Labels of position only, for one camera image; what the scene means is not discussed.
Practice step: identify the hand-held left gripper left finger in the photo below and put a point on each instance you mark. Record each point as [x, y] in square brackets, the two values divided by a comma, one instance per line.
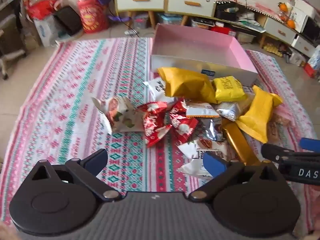
[98, 160]

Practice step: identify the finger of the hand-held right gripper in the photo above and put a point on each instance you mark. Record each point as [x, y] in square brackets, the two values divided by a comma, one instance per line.
[310, 144]
[275, 152]

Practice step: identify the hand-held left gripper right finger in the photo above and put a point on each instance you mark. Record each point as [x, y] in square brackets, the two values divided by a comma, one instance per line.
[212, 164]

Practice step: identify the white packet walnut picture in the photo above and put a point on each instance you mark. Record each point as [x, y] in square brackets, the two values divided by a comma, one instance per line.
[200, 155]

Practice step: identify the silver snack packet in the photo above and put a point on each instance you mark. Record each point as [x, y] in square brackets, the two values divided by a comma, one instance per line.
[212, 128]

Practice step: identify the plain yellow snack packet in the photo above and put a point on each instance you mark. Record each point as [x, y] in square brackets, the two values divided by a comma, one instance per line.
[185, 83]
[258, 112]

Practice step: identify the white nut-print snack packet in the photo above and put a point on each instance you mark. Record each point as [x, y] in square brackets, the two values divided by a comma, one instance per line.
[117, 115]

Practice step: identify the white orange-edged biscuit packet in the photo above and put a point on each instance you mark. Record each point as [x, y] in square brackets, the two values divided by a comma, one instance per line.
[202, 110]

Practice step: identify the translucent white snack packet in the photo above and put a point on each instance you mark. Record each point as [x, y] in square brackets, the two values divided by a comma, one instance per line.
[227, 111]

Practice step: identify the yellow packet black print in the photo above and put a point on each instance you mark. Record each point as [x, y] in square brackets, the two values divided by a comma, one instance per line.
[228, 88]

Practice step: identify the pink cardboard box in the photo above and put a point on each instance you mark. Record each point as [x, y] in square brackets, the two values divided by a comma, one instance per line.
[195, 45]

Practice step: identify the pink snack packet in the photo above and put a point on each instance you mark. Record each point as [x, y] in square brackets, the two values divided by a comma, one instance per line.
[280, 127]

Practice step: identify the gold bar snack packet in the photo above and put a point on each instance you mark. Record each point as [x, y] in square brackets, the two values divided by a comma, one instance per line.
[240, 142]

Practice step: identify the patterned woven blanket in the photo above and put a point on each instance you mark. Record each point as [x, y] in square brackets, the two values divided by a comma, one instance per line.
[75, 92]

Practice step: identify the small red carton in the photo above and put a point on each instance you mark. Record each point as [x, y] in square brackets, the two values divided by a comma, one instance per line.
[310, 72]

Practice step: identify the white printed carton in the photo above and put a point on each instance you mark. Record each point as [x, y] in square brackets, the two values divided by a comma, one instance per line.
[297, 59]

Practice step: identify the white packet black lettering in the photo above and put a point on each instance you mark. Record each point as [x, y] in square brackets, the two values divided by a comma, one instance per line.
[157, 87]

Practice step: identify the row of yellow packs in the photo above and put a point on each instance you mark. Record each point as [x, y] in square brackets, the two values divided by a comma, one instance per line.
[272, 50]

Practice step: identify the orange fruit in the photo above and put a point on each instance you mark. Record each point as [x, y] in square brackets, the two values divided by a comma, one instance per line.
[282, 6]
[291, 23]

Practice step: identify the low white wooden cabinet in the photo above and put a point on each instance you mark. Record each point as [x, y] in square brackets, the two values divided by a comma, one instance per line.
[272, 27]

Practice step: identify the white printed box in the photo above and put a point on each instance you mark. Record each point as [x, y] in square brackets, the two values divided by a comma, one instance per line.
[298, 17]

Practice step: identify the red box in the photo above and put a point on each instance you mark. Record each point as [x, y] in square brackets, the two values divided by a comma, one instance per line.
[225, 31]

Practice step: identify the pile of papers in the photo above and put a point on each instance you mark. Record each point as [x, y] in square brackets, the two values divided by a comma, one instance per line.
[250, 22]

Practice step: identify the white foam box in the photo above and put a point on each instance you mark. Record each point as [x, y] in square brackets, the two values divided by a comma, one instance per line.
[306, 6]

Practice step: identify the red snack bucket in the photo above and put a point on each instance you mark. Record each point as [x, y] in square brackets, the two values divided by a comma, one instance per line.
[92, 17]

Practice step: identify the black bag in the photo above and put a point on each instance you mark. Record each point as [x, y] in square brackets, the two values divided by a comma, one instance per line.
[67, 20]

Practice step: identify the black flat case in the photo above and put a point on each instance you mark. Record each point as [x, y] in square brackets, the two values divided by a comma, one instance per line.
[203, 21]

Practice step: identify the small clear storage box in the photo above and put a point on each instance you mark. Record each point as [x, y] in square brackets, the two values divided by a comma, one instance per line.
[141, 22]

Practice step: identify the black tray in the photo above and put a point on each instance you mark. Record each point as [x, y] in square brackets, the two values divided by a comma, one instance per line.
[225, 15]

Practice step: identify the clear storage box blue lid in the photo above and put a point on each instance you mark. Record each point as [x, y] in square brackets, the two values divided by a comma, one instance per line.
[170, 20]

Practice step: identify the dark grey furniture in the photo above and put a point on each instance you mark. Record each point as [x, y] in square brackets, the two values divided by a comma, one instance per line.
[12, 35]

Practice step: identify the red plastic bag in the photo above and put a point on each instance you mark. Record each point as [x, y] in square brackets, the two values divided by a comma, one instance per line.
[41, 7]

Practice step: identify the wooden shelf cabinet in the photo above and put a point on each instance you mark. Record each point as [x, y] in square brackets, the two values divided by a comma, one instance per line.
[165, 0]

